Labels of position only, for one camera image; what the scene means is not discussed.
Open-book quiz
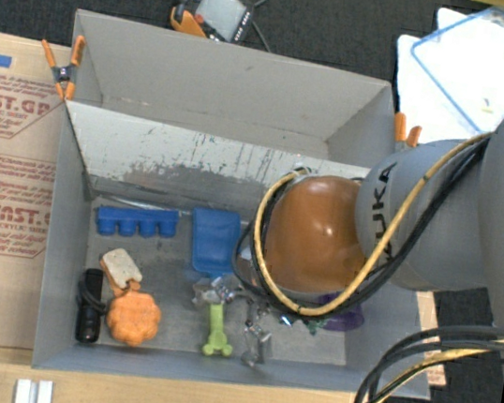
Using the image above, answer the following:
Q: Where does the green toy bone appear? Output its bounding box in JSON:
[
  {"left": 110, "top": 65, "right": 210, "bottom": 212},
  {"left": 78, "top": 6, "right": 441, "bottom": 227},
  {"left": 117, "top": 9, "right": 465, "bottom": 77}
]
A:
[{"left": 200, "top": 299, "right": 241, "bottom": 362}]

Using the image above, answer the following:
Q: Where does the beige and tan toy sandwich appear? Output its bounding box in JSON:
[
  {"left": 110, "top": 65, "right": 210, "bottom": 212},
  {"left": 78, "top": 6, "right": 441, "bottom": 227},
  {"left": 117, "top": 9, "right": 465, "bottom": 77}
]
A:
[{"left": 95, "top": 245, "right": 148, "bottom": 301}]

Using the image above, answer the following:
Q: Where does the orange flower-shaped toy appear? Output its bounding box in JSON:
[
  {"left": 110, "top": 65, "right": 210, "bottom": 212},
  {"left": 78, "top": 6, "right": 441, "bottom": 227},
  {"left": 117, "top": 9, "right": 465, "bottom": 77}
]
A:
[{"left": 102, "top": 287, "right": 166, "bottom": 351}]

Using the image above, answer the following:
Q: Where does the purple cup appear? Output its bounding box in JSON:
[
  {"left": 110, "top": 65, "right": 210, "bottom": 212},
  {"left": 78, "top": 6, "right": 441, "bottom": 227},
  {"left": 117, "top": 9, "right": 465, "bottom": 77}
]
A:
[{"left": 312, "top": 290, "right": 368, "bottom": 336}]

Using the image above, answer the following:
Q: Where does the grey metal bin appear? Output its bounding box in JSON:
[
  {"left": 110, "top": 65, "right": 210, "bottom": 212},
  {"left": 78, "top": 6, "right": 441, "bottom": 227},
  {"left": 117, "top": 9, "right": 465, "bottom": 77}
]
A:
[{"left": 19, "top": 8, "right": 483, "bottom": 403}]

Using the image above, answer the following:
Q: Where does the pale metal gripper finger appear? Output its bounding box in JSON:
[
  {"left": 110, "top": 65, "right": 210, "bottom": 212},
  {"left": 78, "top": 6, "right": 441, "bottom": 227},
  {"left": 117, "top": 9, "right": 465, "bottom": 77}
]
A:
[
  {"left": 237, "top": 309, "right": 276, "bottom": 371},
  {"left": 190, "top": 272, "right": 242, "bottom": 313}
]

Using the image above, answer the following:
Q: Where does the black flashlight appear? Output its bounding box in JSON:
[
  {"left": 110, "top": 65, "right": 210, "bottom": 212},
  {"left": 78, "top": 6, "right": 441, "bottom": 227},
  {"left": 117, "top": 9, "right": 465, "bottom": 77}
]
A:
[{"left": 69, "top": 265, "right": 113, "bottom": 347}]

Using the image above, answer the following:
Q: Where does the blue four-peg toy block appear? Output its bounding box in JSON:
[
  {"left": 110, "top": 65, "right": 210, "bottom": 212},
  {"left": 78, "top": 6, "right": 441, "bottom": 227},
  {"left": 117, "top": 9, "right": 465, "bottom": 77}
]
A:
[{"left": 93, "top": 198, "right": 182, "bottom": 248}]

